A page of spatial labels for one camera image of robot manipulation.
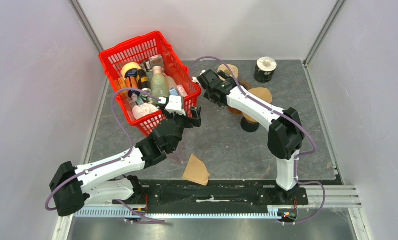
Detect green bottle pink cap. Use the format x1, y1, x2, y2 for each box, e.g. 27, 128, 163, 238
150, 66, 169, 98

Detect pink cloth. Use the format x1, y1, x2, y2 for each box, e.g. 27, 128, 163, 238
132, 103, 159, 120

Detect red plastic basket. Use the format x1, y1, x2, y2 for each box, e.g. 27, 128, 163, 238
98, 31, 201, 136

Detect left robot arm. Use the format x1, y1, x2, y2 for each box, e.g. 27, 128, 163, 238
45, 107, 201, 217

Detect yellow tape roll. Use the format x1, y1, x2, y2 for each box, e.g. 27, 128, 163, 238
120, 62, 142, 79

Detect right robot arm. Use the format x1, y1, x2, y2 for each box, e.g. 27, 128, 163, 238
196, 69, 304, 205

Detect black orange can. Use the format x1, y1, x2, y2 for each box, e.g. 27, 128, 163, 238
124, 69, 151, 94

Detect brown paper coffee filter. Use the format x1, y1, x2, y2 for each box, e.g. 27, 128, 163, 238
248, 87, 273, 104

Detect black wrapped paper roll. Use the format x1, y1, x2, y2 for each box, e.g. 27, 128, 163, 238
253, 56, 277, 83

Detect amber glass carafe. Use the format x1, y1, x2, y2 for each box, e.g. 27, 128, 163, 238
227, 80, 251, 115

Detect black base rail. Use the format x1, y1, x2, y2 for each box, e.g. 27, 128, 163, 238
124, 179, 309, 214

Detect light wooden ring holder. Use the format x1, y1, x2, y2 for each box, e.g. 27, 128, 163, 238
242, 112, 259, 124

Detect beige paper towel roll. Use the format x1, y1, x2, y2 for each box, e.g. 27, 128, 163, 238
217, 64, 239, 80

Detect clear pink plastic cone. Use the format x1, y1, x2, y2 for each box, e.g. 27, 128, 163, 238
167, 144, 186, 165

